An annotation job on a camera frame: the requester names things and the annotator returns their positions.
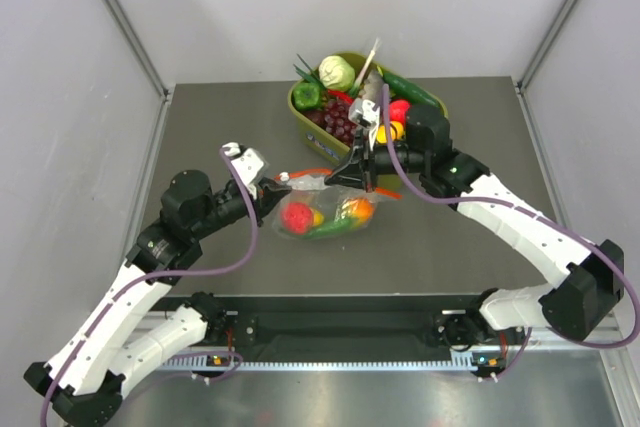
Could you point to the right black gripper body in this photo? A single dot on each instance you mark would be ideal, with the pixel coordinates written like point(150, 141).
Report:
point(408, 159)

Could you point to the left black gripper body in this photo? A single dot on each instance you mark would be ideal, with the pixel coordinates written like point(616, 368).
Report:
point(230, 207)

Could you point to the red fake tomato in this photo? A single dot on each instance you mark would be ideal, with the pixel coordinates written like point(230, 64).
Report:
point(297, 218)

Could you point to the clear zip top bag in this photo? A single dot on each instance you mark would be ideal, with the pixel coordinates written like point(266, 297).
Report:
point(308, 187)

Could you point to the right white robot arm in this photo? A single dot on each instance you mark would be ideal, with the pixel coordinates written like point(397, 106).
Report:
point(583, 281)

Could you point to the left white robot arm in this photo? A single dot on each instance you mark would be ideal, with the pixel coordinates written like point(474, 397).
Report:
point(86, 382)

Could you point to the yellow orange fake mango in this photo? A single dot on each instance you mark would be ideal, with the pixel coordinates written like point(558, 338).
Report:
point(396, 132)

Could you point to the orange green fake mango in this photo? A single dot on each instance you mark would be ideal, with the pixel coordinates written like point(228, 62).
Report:
point(358, 211)

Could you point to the red fake apple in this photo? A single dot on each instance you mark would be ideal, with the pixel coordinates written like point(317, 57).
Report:
point(398, 110)

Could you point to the yellow fake lemon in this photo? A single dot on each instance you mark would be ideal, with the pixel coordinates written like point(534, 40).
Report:
point(318, 218)

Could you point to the green fake cucumber in bag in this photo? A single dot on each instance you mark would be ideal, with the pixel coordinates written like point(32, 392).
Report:
point(328, 229)

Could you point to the purple fake grapes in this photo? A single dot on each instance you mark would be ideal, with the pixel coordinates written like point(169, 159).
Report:
point(337, 123)

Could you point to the dark green fake cucumber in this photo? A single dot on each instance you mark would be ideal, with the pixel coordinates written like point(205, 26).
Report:
point(409, 90)

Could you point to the red fake chili pepper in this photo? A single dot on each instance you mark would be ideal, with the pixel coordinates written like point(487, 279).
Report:
point(342, 96)

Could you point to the grey fake fish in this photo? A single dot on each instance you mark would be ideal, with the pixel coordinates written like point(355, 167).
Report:
point(371, 88)

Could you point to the green fake bell pepper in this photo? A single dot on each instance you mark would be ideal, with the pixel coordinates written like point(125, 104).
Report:
point(307, 96)

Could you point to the pale green fake cabbage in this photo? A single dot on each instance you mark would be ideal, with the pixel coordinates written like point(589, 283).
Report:
point(336, 73)

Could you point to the fake green onion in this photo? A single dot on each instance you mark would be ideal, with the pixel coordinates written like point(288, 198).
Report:
point(307, 73)

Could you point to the olive green plastic bin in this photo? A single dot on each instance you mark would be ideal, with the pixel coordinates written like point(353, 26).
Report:
point(311, 127)

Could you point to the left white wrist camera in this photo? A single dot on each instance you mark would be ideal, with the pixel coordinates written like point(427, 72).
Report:
point(248, 164)

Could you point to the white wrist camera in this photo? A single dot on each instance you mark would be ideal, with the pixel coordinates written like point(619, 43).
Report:
point(248, 164)
point(366, 114)

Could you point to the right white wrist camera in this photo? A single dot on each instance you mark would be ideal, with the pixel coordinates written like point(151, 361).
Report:
point(366, 114)

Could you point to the grey slotted cable duct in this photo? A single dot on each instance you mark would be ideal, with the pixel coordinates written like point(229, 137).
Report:
point(455, 361)

